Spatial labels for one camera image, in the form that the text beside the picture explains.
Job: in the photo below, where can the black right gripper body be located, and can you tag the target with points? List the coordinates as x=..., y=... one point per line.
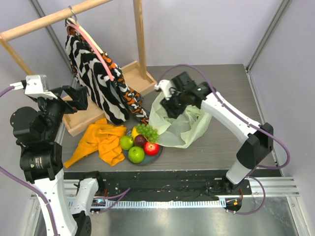
x=173, y=103

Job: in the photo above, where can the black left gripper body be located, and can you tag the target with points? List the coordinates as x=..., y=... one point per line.
x=54, y=109

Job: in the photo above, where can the light green plastic bag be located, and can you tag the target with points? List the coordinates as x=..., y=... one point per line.
x=182, y=131

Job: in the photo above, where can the green fake grape bunch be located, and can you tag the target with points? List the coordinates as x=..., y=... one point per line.
x=148, y=132

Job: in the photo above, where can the green fake pear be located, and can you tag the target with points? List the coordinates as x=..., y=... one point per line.
x=126, y=142

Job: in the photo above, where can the yellow fake mango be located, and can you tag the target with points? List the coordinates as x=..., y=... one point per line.
x=134, y=132

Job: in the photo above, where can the red fake apple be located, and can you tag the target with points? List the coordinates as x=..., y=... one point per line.
x=151, y=149

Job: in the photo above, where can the green fake apple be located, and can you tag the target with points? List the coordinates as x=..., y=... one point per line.
x=136, y=154

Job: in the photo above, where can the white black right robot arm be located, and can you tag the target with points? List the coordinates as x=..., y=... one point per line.
x=257, y=143

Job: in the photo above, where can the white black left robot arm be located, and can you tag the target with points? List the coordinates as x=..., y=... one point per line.
x=41, y=161

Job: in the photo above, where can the dark red fake fruit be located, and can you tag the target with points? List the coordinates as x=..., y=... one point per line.
x=140, y=141

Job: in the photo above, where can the wooden clothes rack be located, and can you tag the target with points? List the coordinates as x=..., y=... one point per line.
x=135, y=73

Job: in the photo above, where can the black white zebra garment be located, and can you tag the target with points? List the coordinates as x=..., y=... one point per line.
x=89, y=72

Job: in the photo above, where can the orange cloth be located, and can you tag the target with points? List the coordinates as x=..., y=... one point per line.
x=102, y=137

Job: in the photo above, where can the orange black patterned garment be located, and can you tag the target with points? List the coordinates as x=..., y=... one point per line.
x=134, y=99

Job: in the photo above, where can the pink clothes hanger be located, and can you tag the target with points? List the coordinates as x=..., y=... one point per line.
x=97, y=50

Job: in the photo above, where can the blue ceramic plate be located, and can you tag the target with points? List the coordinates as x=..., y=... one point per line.
x=147, y=160

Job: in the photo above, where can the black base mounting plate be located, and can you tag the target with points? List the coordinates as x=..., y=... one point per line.
x=165, y=186

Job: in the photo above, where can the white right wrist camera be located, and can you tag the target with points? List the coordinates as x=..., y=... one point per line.
x=166, y=87

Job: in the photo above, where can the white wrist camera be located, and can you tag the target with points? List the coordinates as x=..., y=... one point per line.
x=166, y=87
x=35, y=86

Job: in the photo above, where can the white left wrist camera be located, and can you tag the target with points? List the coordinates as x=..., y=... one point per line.
x=35, y=86

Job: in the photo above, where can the white slotted cable duct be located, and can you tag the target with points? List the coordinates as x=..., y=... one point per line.
x=143, y=204

